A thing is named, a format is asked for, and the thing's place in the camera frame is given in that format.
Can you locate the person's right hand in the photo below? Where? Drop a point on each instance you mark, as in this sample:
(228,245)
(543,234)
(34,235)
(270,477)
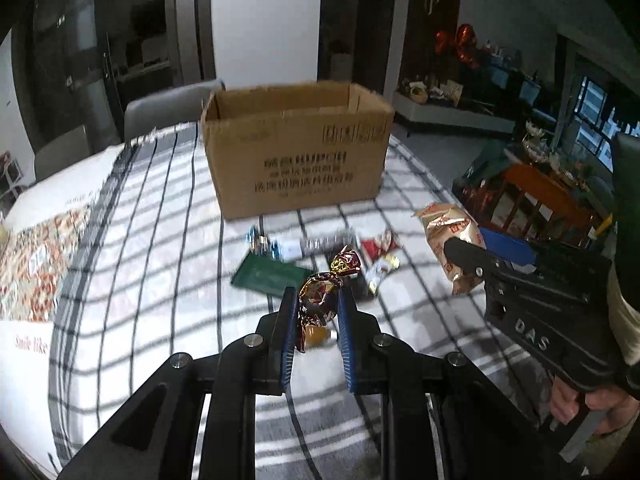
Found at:
(565,402)

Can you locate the white gold-edged snack packet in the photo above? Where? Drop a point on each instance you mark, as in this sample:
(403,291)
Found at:
(378,271)

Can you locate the small red gold foil candy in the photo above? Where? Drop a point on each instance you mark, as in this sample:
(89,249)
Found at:
(345,261)

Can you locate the low grey cabinet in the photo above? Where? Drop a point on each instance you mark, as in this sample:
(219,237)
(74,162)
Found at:
(450,112)

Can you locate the red white snack packet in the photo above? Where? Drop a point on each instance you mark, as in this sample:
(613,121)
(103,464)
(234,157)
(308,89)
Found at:
(380,246)

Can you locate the small orange snack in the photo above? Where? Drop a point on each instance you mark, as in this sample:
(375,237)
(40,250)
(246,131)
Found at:
(317,336)

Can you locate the dark tall cabinet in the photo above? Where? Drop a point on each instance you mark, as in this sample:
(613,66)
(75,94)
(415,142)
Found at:
(390,20)

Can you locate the wooden chair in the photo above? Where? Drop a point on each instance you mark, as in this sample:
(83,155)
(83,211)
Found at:
(540,197)

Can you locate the window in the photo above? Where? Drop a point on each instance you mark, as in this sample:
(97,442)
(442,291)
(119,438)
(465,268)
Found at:
(600,115)

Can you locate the white paper with red print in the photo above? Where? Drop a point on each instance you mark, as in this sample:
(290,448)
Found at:
(25,375)

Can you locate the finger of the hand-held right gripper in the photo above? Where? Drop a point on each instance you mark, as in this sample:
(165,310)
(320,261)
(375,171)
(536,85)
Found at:
(470,257)
(507,249)

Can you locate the yellow basket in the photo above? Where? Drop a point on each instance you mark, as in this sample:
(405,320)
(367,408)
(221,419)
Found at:
(417,93)

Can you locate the dark green cloth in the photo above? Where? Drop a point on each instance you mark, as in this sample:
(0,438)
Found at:
(492,160)

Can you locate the dark green snack packet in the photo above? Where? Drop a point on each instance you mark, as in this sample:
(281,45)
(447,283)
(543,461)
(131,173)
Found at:
(265,275)

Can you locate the black white checkered tablecloth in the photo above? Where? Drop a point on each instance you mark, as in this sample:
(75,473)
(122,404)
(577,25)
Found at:
(160,260)

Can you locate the floral table mat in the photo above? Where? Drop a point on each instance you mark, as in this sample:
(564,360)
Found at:
(35,260)

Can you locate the glass sliding door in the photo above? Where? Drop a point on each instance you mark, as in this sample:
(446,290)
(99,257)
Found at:
(100,35)

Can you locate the red foil balloons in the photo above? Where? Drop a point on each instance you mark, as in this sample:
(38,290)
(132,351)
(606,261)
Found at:
(462,42)

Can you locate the brown cardboard box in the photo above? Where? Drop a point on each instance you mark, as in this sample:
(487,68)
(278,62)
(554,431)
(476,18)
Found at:
(295,160)

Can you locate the grey dining chair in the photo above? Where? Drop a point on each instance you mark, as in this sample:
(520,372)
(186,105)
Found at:
(62,152)
(165,107)

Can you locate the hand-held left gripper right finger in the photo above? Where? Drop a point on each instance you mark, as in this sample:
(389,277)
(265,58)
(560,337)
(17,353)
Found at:
(347,342)

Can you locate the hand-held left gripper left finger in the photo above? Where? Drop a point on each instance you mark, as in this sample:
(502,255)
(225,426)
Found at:
(287,332)

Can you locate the gold snack bag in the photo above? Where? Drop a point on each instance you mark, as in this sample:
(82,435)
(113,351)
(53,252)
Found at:
(447,227)

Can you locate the large red gold foil candy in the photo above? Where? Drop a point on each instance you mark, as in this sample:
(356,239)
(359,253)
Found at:
(317,294)

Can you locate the blue gold candy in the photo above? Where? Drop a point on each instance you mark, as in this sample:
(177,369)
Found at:
(260,244)

